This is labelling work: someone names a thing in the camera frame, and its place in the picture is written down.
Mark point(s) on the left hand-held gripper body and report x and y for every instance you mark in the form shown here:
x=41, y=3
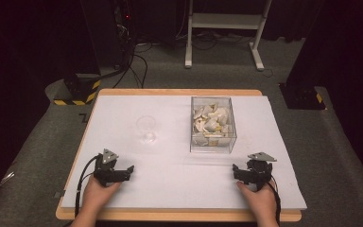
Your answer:
x=104, y=171

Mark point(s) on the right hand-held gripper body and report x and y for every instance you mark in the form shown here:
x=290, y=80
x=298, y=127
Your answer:
x=260, y=171

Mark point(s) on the wooden table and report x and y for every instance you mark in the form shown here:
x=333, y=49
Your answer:
x=170, y=215

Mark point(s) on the shiny clear wrapper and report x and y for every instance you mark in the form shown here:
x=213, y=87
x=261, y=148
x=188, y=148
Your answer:
x=4, y=179

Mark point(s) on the white board mat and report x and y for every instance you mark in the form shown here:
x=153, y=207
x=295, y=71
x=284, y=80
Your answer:
x=170, y=183

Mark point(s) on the black equipment rack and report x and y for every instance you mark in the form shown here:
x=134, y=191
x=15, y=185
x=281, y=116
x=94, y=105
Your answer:
x=107, y=31

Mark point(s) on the person's right hand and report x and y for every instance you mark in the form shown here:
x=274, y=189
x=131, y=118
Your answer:
x=260, y=201

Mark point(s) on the clear plastic drawer case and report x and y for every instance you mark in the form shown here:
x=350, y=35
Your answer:
x=213, y=101

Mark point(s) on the clear plastic cup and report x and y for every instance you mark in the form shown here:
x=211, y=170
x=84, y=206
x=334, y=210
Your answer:
x=146, y=129

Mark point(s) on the black yellow striped stand base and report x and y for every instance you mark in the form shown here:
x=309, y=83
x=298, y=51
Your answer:
x=82, y=91

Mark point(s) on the white metal stand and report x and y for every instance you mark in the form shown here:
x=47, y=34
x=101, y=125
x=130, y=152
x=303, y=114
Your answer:
x=227, y=21

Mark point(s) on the pile of white yellow packets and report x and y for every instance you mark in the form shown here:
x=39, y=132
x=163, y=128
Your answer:
x=211, y=123

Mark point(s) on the grey tape piece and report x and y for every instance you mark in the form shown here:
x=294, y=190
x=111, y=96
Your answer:
x=59, y=194

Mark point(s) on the person's left hand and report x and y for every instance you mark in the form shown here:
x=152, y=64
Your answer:
x=96, y=197

